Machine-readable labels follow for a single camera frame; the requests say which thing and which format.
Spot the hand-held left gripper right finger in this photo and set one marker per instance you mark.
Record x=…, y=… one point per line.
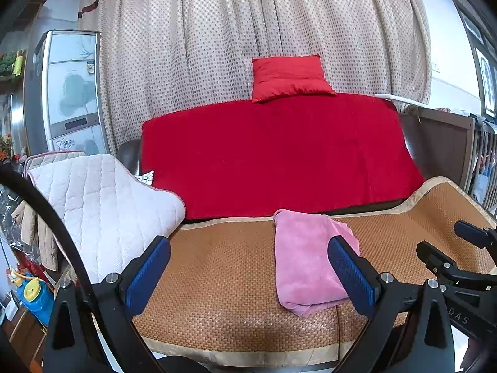
x=351, y=276

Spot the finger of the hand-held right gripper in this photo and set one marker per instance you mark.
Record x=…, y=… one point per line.
x=477, y=235
x=435, y=256

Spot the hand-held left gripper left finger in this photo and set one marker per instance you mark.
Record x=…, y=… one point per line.
x=149, y=272

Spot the woven bamboo mat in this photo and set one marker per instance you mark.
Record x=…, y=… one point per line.
x=225, y=264

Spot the white quilted pad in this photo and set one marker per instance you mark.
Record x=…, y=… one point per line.
x=105, y=202

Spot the small patterned cushion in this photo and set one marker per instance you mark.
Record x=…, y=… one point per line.
x=145, y=178

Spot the wooden crib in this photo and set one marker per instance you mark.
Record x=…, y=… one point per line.
x=438, y=147

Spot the beige quilted coat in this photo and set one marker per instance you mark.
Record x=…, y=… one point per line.
x=42, y=241

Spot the blue yellow toy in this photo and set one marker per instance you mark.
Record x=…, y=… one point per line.
x=33, y=297

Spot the red blanket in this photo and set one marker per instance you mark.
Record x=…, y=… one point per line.
x=271, y=155

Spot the clear plastic bag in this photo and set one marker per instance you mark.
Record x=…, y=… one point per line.
x=9, y=213

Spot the white plastic board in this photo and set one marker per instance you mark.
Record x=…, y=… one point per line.
x=396, y=98

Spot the orange artificial flowers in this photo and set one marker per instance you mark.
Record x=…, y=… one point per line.
x=6, y=149

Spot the silver refrigerator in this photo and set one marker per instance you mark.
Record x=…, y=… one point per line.
x=73, y=93

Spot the red pillow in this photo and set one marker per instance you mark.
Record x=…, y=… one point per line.
x=289, y=77

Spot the beige dotted curtain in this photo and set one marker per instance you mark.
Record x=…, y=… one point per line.
x=186, y=46

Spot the yellow bottle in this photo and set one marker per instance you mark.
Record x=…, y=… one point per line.
x=19, y=65

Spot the green plant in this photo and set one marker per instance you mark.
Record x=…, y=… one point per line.
x=7, y=64

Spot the dark framed wall picture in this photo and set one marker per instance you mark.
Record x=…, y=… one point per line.
x=487, y=85
x=470, y=23

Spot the white wall socket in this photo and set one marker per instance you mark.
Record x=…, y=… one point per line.
x=437, y=67

